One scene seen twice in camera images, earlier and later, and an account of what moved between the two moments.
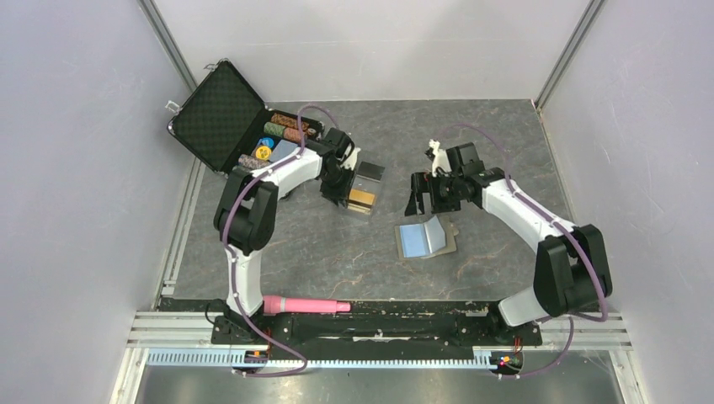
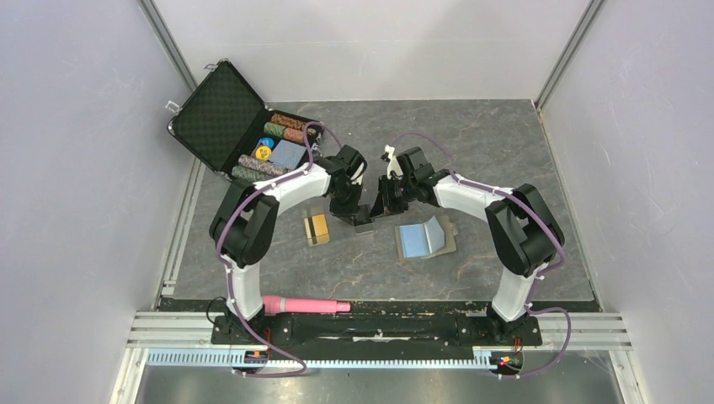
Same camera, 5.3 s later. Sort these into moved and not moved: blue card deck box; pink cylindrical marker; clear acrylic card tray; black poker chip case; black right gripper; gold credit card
Moved: black right gripper; clear acrylic card tray; gold credit card
Not moved: pink cylindrical marker; blue card deck box; black poker chip case
